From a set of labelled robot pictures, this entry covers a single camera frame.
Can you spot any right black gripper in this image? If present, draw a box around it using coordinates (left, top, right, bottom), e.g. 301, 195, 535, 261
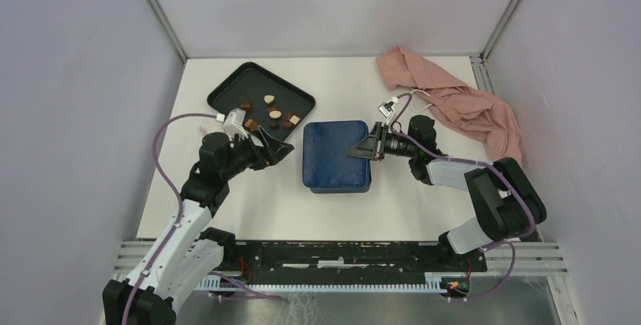
345, 122, 417, 162

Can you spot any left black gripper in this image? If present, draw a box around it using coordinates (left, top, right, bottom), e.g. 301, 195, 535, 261
221, 125, 293, 180

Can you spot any blue box lid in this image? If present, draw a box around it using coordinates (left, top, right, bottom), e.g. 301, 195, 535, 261
302, 120, 371, 190

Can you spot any blue chocolate box with insert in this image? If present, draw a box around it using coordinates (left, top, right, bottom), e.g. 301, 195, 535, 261
309, 184, 370, 194

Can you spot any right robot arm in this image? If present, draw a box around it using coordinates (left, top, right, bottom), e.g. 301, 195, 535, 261
346, 115, 547, 271

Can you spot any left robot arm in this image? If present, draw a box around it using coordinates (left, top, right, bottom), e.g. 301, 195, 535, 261
102, 128, 294, 324

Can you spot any black plastic tray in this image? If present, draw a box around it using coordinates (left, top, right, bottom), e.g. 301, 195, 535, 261
206, 62, 316, 141

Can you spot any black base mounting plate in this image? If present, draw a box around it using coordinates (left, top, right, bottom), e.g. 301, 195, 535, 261
215, 240, 488, 285

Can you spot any pink cloth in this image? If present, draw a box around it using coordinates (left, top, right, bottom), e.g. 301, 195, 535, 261
376, 47, 522, 164

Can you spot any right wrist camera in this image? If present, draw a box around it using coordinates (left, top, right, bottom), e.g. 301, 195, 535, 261
378, 101, 398, 119

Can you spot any white cord loop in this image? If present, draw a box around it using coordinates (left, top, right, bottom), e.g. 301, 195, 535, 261
407, 88, 434, 114

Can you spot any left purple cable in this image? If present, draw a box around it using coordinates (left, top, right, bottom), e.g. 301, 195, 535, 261
119, 112, 284, 325

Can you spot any purple cable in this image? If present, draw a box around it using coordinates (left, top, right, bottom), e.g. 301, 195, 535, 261
388, 91, 539, 301
119, 112, 284, 325

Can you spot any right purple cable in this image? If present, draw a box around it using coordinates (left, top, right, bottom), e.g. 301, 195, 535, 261
388, 91, 539, 301

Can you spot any white slotted cable duct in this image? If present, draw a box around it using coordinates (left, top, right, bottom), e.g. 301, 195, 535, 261
195, 274, 447, 295

